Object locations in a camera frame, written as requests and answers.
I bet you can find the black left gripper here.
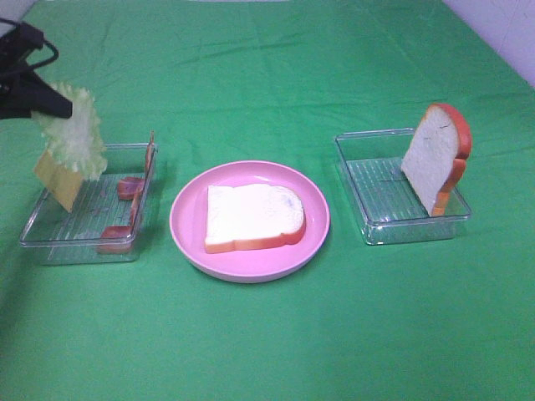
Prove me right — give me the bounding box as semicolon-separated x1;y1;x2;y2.
1;23;73;119

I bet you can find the green toy lettuce leaf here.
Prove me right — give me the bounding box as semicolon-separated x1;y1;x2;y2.
31;82;107;180

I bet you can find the yellow toy cheese slice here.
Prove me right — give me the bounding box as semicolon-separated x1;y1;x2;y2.
33;150;84;213

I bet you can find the toy bacon strip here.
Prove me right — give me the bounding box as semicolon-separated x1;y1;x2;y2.
117;130;155;200
97;193;140;254

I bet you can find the toy bread slice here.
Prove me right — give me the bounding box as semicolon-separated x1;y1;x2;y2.
401;103;472;216
205;184;306;254

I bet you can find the clear left plastic tray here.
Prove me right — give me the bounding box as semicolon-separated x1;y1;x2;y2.
19;143;160;265

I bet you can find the clear plastic tray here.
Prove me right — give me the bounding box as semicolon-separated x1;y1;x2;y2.
19;143;160;265
334;128;471;245

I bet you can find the green tablecloth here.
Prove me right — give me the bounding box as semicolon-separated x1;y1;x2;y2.
1;1;534;400

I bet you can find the pink round plate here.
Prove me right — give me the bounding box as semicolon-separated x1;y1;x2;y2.
169;160;330;283

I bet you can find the clear right plastic tray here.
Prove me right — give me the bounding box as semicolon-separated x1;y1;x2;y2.
334;128;471;245

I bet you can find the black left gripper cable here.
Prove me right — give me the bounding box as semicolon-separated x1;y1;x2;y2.
0;17;60;79

